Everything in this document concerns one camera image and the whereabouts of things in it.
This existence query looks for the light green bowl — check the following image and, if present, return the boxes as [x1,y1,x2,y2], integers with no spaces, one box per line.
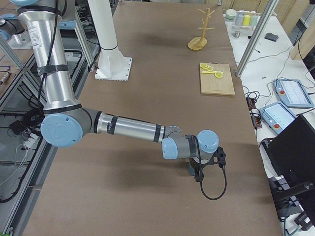
[225,9,237,20]

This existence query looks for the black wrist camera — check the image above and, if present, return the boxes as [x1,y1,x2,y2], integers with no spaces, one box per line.
[213,147,226,169]

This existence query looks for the pale blue cup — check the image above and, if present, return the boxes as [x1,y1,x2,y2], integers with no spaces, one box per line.
[235,12,244,26]

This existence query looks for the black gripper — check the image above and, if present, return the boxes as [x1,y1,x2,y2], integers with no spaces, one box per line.
[192,160,204,182]

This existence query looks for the teal cup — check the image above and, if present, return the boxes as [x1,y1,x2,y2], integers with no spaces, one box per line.
[250,15,258,27]

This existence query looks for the dark grey box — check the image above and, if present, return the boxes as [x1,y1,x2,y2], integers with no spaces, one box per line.
[264,32,279,42]

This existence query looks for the small metal cup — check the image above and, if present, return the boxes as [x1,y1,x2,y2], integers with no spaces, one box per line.
[233,31,241,38]

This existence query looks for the black power strip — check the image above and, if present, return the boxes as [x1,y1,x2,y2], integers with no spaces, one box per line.
[246,96,262,129]

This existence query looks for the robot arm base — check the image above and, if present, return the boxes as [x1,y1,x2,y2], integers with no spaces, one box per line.
[0,13,32,50]

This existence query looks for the black camera cable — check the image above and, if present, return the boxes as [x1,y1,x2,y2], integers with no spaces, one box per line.
[199,167,227,200]

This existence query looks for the teach pendant far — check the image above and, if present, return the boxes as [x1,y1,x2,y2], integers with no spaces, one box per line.
[274,79,314,109]

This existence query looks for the wooden cup storage rack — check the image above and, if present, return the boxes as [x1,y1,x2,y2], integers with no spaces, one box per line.
[187,8,215,52]

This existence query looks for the black monitor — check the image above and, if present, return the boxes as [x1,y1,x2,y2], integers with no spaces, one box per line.
[262,115,315,223]

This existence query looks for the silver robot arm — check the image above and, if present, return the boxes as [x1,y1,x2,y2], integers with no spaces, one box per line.
[14,0,226,182]

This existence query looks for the yellow plastic knife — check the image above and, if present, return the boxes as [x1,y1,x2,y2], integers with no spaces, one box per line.
[201,71,216,74]

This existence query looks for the teach pendant near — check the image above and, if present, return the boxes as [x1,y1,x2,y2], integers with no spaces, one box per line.
[259,101,297,134]

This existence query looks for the yellow cup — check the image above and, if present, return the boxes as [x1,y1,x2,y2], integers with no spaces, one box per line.
[242,14,251,26]

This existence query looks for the white column with base plate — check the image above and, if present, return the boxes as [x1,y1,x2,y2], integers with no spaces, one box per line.
[88,0,132,81]

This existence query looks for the wooden cutting board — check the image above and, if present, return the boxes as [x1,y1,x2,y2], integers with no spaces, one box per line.
[199,62,235,96]

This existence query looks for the blue cup with green inside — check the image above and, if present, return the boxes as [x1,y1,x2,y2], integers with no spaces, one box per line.
[188,162,195,176]

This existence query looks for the teach pendant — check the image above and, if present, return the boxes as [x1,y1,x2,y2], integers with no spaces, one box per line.
[274,79,314,109]
[259,101,297,134]

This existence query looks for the aluminium frame post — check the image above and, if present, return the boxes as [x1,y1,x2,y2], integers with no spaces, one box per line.
[236,0,279,78]

